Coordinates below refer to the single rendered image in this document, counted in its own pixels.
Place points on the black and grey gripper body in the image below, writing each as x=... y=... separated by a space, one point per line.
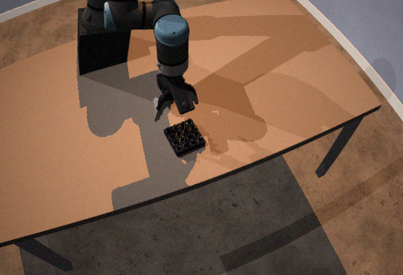
x=162 y=84

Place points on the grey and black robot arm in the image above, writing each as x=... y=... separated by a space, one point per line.
x=171 y=30

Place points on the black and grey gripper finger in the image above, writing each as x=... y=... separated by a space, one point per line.
x=160 y=104
x=192 y=93

